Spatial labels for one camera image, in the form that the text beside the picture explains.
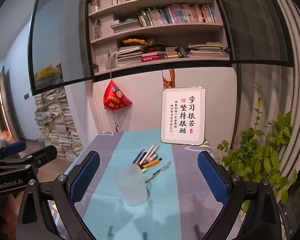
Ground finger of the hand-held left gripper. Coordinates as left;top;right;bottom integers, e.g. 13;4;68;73
0;141;27;161
17;145;58;169

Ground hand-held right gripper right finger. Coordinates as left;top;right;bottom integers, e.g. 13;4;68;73
197;151;287;240

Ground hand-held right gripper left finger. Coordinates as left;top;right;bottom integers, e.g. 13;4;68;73
16;151;100;240

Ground frosted plastic cup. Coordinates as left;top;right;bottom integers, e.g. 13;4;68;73
114;164;148;206

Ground clear pen with light-blue grip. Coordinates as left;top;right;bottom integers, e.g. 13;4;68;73
144;161;172;183

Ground dark blue pen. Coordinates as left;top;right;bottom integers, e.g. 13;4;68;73
132;149;146;164

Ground orange pen with black tip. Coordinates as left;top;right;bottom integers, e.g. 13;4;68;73
139;157;163;168

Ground cream white capped pen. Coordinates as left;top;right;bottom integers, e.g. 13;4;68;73
142;144;154;165

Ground stack of papers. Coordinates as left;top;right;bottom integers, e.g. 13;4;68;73
34;64;84;162

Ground green potted plant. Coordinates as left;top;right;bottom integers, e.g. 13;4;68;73
217;84;300;213

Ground framed calligraphy sign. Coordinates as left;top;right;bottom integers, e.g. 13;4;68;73
160;87;206;146

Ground yellow bag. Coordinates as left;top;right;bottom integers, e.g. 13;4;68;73
34;64;62;79

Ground red hanging pyramid ornament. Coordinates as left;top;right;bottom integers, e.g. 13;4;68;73
103;51;133;132

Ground orange striped ribbon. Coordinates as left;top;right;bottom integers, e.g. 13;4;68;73
161;69;176;89

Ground clear glass vase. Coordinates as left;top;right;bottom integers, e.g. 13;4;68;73
106;51;117;71

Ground glass cabinet door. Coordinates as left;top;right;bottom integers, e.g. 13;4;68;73
210;0;294;68
27;0;95;96

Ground stack of magazines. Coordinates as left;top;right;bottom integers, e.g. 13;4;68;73
114;45;143;67

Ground wide stack of worn books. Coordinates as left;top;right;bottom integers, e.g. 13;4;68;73
186;42;224;57

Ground small stack of books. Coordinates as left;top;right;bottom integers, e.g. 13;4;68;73
164;46;188;59

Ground red books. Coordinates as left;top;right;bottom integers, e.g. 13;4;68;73
141;51;165;63

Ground yellow garland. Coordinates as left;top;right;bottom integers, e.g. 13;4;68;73
122;38;145;46

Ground dark cloth bundle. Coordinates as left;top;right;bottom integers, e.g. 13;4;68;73
140;39;168;53

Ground flat grey books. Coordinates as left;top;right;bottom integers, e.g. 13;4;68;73
111;19;140;33

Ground grey bookshelf cabinet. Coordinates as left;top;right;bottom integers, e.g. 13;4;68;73
86;0;238;77

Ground row of colourful upright books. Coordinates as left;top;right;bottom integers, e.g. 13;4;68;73
137;4;217;27

